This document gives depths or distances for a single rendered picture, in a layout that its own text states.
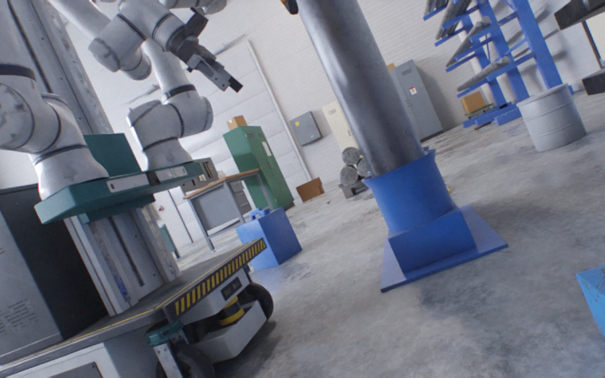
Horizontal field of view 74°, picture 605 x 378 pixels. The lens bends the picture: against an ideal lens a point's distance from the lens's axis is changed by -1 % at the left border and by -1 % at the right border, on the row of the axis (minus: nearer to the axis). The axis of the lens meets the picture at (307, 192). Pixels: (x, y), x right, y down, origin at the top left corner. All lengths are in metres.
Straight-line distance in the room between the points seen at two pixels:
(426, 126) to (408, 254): 8.93
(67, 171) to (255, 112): 10.29
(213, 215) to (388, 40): 6.86
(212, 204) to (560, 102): 4.64
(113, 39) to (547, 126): 2.39
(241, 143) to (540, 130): 5.51
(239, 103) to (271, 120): 1.03
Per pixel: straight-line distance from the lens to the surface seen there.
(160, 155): 1.67
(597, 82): 0.50
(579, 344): 0.92
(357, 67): 1.50
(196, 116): 1.79
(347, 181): 4.85
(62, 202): 1.30
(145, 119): 1.71
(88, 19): 1.37
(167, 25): 1.15
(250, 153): 7.40
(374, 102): 1.48
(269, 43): 11.62
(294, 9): 1.19
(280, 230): 2.85
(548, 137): 2.86
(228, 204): 6.01
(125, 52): 1.18
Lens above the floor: 0.48
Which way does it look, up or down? 2 degrees down
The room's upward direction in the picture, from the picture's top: 25 degrees counter-clockwise
